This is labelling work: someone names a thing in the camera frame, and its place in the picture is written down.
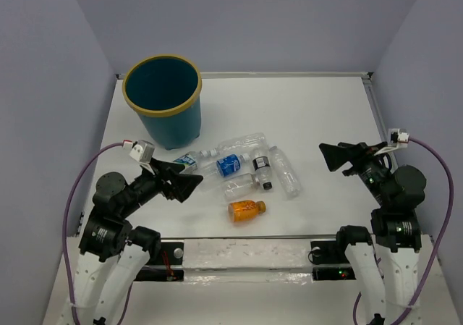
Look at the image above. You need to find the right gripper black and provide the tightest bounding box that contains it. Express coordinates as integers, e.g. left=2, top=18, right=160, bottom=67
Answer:
left=318, top=140, right=392, bottom=206

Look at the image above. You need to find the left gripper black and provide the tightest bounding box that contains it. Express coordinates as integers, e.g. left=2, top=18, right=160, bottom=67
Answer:
left=120, top=156, right=204, bottom=215

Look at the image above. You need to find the green label water bottle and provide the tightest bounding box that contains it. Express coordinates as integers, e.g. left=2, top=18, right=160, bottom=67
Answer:
left=173, top=151, right=211, bottom=174

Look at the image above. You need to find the tall clear bottle white cap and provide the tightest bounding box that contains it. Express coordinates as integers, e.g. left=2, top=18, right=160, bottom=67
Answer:
left=269, top=145, right=302, bottom=199

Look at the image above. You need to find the blue label Pocari bottle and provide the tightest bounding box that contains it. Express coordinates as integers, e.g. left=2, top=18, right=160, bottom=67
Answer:
left=198, top=153, right=250, bottom=191

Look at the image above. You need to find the orange juice bottle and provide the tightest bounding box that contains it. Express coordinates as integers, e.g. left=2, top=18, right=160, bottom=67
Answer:
left=227, top=201, right=266, bottom=223

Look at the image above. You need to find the clear bottle with black label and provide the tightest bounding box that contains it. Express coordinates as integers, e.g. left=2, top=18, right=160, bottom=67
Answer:
left=251, top=148, right=273, bottom=190

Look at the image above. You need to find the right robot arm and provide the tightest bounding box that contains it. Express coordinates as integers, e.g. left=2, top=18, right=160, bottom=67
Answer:
left=319, top=142, right=427, bottom=324

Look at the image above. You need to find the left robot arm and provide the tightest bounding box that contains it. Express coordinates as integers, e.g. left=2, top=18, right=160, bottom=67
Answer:
left=58, top=159, right=203, bottom=324

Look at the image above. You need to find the teal bin with yellow rim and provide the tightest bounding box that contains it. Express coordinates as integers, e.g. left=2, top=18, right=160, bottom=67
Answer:
left=122, top=54, right=203, bottom=150

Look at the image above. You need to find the clear jar with metal lid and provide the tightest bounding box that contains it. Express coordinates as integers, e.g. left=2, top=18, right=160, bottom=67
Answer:
left=221, top=173, right=260, bottom=202

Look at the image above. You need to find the large crushed clear bottle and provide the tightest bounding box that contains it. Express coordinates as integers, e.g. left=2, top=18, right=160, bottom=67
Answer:
left=216, top=132, right=268, bottom=156

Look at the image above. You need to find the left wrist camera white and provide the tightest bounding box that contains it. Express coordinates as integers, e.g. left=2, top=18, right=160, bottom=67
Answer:
left=122, top=140, right=155, bottom=173

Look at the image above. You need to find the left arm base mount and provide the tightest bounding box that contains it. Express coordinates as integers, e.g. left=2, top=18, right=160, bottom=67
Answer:
left=135, top=240, right=184, bottom=282

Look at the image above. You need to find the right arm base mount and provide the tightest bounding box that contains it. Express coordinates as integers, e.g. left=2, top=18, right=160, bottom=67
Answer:
left=307, top=240, right=355, bottom=282

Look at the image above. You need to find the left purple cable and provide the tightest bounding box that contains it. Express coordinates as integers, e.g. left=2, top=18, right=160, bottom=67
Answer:
left=63, top=140, right=132, bottom=325

